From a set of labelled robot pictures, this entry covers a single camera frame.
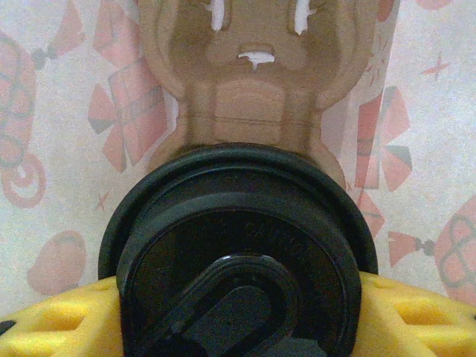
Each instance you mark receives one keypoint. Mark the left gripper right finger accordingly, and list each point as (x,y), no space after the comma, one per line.
(427,334)

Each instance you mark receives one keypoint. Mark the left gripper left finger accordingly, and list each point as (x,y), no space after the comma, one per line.
(37,334)

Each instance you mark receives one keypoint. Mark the black plastic cup lid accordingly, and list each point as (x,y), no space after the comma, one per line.
(238,230)

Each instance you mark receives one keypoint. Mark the red printed paper bag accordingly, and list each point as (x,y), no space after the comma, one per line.
(56,111)

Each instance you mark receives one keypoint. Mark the brown pulp cup carrier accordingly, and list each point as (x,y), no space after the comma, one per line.
(245,96)

